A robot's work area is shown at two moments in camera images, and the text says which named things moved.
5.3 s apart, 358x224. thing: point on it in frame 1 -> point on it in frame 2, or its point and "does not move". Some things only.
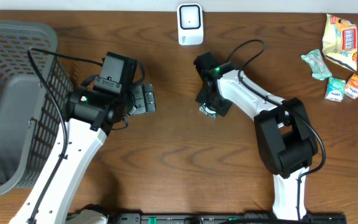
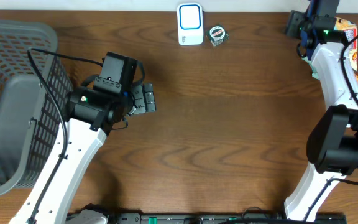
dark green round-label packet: (210, 112) -> (217, 35)
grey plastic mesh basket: (21, 120) does not move
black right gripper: (220, 109) -> (293, 17)
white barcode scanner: (190, 24) does not move
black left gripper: (145, 93) does not move
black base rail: (223, 218) does not move
